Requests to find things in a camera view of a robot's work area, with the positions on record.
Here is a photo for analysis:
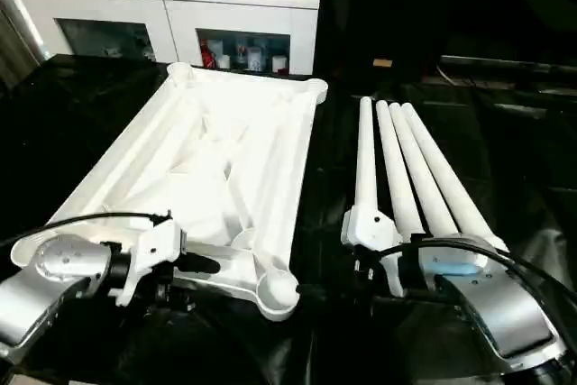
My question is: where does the white plastic table top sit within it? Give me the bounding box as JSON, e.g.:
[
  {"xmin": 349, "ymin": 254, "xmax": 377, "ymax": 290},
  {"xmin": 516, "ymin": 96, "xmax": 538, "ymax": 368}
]
[{"xmin": 36, "ymin": 62, "xmax": 329, "ymax": 323}]

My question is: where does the white plastic table leg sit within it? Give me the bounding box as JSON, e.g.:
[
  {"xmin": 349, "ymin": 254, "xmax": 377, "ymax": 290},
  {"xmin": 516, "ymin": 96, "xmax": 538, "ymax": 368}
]
[
  {"xmin": 400, "ymin": 102, "xmax": 508, "ymax": 256},
  {"xmin": 375, "ymin": 101, "xmax": 426, "ymax": 243},
  {"xmin": 388, "ymin": 103, "xmax": 463, "ymax": 243},
  {"xmin": 341, "ymin": 96, "xmax": 394, "ymax": 252}
]

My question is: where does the black plastic mat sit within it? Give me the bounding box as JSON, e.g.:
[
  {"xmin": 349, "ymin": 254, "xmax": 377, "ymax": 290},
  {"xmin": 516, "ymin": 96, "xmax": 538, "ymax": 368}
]
[{"xmin": 0, "ymin": 53, "xmax": 577, "ymax": 385}]

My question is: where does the white glass-door cabinet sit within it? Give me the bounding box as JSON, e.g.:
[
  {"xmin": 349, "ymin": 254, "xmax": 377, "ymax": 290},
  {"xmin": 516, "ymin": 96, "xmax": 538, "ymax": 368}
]
[{"xmin": 16, "ymin": 0, "xmax": 323, "ymax": 77}]

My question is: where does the dark grey curtain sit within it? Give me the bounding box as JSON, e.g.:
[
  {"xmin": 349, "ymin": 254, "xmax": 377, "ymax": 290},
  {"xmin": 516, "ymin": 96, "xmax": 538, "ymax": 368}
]
[{"xmin": 0, "ymin": 0, "xmax": 44, "ymax": 90}]

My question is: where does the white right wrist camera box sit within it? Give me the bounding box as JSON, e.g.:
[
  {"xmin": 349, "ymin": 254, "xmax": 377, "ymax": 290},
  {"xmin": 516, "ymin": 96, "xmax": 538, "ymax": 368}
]
[{"xmin": 340, "ymin": 207, "xmax": 408, "ymax": 298}]

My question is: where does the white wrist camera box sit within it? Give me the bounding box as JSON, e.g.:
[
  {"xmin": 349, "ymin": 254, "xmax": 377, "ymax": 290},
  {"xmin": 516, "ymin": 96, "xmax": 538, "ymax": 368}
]
[
  {"xmin": 340, "ymin": 207, "xmax": 408, "ymax": 298},
  {"xmin": 115, "ymin": 215, "xmax": 188, "ymax": 307}
]

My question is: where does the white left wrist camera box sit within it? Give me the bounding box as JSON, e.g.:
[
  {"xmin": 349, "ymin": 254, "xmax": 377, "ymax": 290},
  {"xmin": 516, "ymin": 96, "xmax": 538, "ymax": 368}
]
[{"xmin": 115, "ymin": 215, "xmax": 188, "ymax": 307}]

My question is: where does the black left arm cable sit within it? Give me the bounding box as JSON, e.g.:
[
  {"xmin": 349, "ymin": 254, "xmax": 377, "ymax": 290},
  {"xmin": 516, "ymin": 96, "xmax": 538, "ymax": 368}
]
[{"xmin": 0, "ymin": 212, "xmax": 174, "ymax": 252}]

